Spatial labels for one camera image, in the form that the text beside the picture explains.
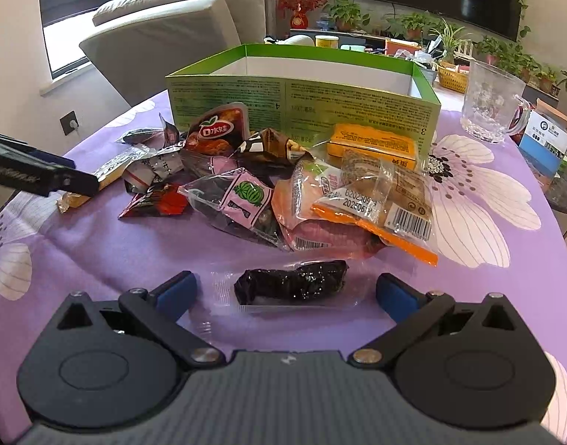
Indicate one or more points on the white red-print snack packet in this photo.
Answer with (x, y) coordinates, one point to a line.
(149, 169)

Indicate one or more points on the purple floral tablecloth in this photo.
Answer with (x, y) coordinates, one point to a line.
(102, 250)

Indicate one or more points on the orange snack box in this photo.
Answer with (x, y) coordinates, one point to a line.
(371, 141)

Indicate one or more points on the dark round stool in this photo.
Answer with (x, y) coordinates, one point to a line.
(564, 192)

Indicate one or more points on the silver foil snack packet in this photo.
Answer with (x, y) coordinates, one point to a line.
(170, 132)

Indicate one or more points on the clear packet of black seaweed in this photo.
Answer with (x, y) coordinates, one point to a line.
(288, 282)

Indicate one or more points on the yellow snack bar packet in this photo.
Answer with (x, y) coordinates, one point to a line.
(112, 169)

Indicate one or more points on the hanging green vine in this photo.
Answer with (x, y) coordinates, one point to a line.
(523, 9)

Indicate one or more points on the beige sofa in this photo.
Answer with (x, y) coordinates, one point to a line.
(172, 41)

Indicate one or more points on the red chicken snack packet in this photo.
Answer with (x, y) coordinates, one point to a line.
(218, 132)

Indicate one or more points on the yellow canister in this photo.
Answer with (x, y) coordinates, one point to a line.
(326, 41)

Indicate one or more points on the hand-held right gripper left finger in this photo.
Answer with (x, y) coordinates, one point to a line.
(177, 294)

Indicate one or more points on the green cardboard box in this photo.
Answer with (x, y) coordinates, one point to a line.
(311, 102)

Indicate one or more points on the pink snack pouch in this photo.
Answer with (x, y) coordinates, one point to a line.
(288, 204)

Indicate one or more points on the red black snack packet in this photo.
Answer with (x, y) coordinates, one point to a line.
(158, 204)

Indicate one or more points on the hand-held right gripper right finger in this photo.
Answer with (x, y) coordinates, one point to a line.
(395, 295)

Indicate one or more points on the brown snack packet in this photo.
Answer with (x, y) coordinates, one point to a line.
(269, 146)

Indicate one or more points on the dark pink snack packet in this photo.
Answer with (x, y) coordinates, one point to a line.
(223, 164)

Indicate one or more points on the blue white carton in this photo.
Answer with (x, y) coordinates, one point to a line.
(543, 148)

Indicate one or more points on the orange tissue box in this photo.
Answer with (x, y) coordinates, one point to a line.
(402, 47)

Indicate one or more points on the potted green plant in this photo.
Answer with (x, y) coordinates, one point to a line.
(490, 48)
(413, 23)
(346, 11)
(520, 62)
(548, 76)

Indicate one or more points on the clear orange-edged snack packet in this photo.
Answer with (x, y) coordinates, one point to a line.
(395, 204)

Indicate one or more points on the spider plant in vase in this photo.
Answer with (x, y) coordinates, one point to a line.
(450, 39)

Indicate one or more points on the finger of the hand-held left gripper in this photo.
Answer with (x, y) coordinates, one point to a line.
(28, 153)
(74, 181)

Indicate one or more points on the yellow wicker basket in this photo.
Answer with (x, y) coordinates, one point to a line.
(453, 79)

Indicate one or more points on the red flower vase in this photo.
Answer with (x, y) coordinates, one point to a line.
(301, 21)

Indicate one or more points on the small dark snack packet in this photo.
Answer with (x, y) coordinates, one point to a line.
(139, 135)

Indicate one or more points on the wall socket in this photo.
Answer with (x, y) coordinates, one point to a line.
(69, 123)

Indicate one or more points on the small teal box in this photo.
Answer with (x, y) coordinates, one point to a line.
(353, 47)

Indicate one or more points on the watermelon-print seed packet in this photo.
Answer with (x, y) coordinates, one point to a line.
(246, 194)

